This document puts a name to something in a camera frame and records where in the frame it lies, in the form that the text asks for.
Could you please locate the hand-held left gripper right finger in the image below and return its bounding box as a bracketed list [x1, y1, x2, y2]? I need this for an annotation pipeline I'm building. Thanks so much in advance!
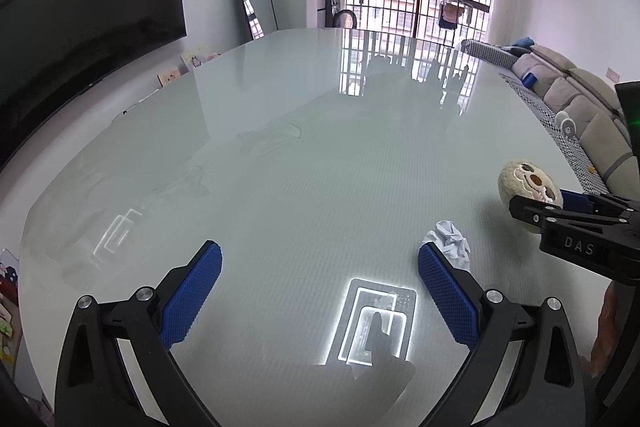
[417, 242, 586, 427]

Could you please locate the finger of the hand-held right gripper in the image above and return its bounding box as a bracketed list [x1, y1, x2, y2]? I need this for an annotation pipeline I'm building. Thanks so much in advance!
[509, 194, 622, 233]
[560, 189, 640, 214]

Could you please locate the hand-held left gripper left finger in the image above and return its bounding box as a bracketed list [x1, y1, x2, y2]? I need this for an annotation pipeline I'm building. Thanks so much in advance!
[56, 240, 223, 427]

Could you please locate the white paper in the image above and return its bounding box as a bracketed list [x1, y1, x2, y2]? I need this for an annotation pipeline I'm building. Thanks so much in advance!
[421, 220, 472, 273]

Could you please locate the round beige plush toy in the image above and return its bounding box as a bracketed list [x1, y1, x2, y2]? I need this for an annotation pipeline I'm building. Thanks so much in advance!
[497, 160, 565, 233]

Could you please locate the white round gadget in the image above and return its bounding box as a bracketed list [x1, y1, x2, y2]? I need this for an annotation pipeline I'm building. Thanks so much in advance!
[555, 111, 579, 136]

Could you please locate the houndstooth cloth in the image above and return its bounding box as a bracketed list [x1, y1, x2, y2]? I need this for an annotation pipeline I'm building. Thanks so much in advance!
[499, 72, 603, 190]

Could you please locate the beige grey sofa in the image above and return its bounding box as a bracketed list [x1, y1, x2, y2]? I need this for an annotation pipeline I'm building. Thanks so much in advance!
[510, 44, 636, 198]

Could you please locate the houndstooth cushion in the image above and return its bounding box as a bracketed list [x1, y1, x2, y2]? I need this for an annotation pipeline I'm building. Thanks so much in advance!
[460, 39, 518, 68]

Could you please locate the framed photo with red figure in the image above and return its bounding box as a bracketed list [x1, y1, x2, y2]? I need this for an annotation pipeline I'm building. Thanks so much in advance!
[0, 249, 21, 303]

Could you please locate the black stand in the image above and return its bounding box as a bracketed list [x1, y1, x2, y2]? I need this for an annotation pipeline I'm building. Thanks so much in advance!
[325, 0, 357, 29]

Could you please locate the black wall television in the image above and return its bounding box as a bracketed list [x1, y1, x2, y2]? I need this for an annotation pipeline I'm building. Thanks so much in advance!
[0, 0, 187, 168]

